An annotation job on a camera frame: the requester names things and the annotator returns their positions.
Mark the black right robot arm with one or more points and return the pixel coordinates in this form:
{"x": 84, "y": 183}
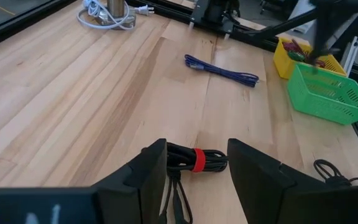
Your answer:
{"x": 213, "y": 12}

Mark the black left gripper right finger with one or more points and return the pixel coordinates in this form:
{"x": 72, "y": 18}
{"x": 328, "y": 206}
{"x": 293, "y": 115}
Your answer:
{"x": 266, "y": 193}

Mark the green plastic basket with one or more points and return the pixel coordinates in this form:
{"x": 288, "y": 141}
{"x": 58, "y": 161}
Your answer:
{"x": 309, "y": 99}

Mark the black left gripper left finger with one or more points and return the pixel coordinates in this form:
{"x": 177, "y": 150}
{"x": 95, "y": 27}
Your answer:
{"x": 129, "y": 193}

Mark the white metal post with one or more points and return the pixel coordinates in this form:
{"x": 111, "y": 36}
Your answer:
{"x": 351, "y": 56}

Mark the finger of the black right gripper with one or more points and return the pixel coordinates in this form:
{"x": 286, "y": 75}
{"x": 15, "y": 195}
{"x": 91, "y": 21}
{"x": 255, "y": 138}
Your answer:
{"x": 326, "y": 53}
{"x": 315, "y": 60}

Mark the yellow plastic basket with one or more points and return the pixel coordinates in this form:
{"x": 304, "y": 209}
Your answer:
{"x": 283, "y": 63}

